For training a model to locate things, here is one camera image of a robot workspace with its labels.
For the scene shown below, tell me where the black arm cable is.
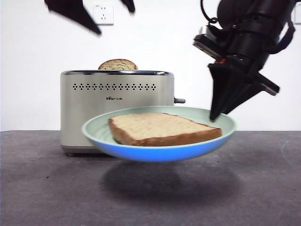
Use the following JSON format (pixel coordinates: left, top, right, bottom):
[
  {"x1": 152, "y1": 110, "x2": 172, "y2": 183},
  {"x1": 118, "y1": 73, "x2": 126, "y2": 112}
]
[{"x1": 200, "y1": 0, "x2": 219, "y2": 24}]

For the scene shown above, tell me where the cream steel two-slot toaster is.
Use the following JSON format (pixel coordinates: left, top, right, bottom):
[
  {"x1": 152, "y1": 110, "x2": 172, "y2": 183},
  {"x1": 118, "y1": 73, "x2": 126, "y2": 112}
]
[{"x1": 60, "y1": 70, "x2": 186, "y2": 157}]

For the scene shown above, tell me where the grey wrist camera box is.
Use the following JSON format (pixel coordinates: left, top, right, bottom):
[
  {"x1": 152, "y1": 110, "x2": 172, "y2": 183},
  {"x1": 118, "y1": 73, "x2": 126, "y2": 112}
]
[{"x1": 192, "y1": 25, "x2": 230, "y2": 61}]

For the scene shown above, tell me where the square toast bread slice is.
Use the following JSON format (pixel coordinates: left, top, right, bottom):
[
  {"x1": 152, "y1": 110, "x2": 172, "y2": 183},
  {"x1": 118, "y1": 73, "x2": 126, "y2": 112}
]
[{"x1": 108, "y1": 112, "x2": 222, "y2": 147}]

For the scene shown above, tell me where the pale green round plate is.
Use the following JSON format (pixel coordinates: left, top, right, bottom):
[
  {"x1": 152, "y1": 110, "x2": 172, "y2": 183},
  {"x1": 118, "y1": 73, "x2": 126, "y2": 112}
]
[{"x1": 81, "y1": 105, "x2": 237, "y2": 162}]

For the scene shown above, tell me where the round-topped toast bread slice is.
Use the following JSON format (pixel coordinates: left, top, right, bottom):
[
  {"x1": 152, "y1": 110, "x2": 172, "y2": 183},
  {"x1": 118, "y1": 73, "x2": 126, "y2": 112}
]
[{"x1": 98, "y1": 58, "x2": 138, "y2": 71}]

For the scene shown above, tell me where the white wall power socket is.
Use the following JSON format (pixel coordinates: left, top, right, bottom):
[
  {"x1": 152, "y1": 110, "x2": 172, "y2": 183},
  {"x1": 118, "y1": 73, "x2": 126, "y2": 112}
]
[{"x1": 94, "y1": 3, "x2": 115, "y2": 26}]

